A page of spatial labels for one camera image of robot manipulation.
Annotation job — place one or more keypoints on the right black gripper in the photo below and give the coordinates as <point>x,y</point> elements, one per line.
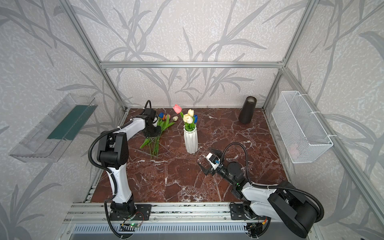
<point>210,169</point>

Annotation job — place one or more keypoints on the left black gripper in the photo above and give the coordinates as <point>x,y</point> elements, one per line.
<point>152,131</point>

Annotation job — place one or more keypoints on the white ribbed vase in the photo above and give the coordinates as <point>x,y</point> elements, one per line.
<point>191,140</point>

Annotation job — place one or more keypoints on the pink tulip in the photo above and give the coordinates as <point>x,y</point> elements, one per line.
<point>178,110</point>

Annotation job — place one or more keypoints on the black cone vase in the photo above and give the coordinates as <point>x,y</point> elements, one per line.
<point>247,110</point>

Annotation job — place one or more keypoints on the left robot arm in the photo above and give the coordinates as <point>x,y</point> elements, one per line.
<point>110,152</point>

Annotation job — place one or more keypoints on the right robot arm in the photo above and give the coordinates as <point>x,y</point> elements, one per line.
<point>297,209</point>

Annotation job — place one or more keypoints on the pink object in basket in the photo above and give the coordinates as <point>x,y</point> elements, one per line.
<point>294,151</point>

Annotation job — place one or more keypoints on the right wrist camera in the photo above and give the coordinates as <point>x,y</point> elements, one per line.
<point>214,160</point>

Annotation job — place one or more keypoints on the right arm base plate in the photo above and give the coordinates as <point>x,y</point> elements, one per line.
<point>242,212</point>

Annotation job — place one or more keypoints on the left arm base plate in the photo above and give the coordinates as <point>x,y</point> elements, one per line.
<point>141,212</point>

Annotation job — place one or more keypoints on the white wire mesh basket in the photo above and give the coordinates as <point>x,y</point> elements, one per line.
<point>298,124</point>

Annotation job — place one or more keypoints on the clear plastic wall shelf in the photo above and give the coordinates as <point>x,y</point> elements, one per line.
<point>48,141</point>

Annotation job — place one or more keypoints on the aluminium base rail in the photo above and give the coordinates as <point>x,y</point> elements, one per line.
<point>203,212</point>

